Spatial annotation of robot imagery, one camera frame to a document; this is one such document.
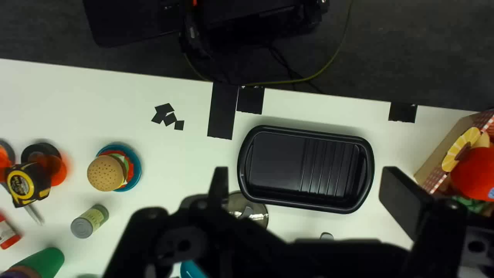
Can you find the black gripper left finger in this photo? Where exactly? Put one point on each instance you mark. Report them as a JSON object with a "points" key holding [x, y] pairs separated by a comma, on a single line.
{"points": [[218, 186]]}

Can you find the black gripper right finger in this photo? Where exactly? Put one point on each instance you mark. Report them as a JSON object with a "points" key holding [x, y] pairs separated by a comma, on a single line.
{"points": [[406, 202]]}

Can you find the red checkered cardboard basket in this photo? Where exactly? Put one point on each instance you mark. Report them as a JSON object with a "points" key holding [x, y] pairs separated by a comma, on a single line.
{"points": [[437, 164]]}

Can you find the red plush tomato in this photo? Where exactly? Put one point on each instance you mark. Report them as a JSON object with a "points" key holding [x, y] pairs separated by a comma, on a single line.
{"points": [[476, 175]]}

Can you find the long black tape strip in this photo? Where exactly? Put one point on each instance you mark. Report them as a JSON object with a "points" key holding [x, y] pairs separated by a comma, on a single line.
{"points": [[222, 110]]}

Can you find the teal round plate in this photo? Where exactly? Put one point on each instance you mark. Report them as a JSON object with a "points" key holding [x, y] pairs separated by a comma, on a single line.
{"points": [[134, 171]]}

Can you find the black ridged grill tray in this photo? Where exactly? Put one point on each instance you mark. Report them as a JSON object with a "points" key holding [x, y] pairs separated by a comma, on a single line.
{"points": [[303, 168]]}

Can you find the black tape patch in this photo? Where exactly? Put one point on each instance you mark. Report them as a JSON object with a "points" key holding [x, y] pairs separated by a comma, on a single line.
{"points": [[401, 112], [250, 100]]}

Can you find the small black tape scraps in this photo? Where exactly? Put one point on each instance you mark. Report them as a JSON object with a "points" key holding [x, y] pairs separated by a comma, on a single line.
{"points": [[164, 109]]}

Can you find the toy burger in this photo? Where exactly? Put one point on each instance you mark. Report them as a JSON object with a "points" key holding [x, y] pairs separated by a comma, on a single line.
{"points": [[105, 172]]}

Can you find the grey green can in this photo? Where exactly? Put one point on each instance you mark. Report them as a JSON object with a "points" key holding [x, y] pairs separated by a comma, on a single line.
{"points": [[88, 222]]}

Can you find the black equipment box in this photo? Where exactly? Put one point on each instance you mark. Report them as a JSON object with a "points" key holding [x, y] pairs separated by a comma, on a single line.
{"points": [[133, 21]]}

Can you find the green plastic cup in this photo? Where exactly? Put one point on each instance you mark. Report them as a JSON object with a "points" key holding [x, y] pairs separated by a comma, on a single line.
{"points": [[43, 260]]}

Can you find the yellow black tape measure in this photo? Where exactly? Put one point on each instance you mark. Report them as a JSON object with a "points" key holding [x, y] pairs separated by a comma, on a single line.
{"points": [[23, 183]]}

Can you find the red white small package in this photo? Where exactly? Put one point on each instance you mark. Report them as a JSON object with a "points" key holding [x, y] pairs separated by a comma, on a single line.
{"points": [[8, 237]]}

